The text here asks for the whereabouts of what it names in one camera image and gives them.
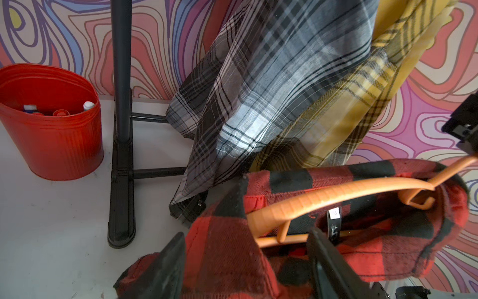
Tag red black plaid shirt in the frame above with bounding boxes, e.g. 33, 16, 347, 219
113, 158, 471, 299

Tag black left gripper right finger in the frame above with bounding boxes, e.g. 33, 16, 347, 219
306, 228, 390, 299

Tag orange hanger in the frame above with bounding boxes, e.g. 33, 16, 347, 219
246, 154, 478, 248

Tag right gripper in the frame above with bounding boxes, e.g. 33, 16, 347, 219
441, 92, 478, 154

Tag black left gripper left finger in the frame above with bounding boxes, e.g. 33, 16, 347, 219
121, 232, 186, 299

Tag black clothes rack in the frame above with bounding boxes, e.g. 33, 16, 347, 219
107, 0, 185, 249

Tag grey plaid shirt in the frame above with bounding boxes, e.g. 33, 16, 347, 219
166, 1, 379, 223

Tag yellow plaid shirt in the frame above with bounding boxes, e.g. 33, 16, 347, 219
250, 1, 455, 172

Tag red pen cup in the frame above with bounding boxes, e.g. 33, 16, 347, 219
1, 64, 104, 181

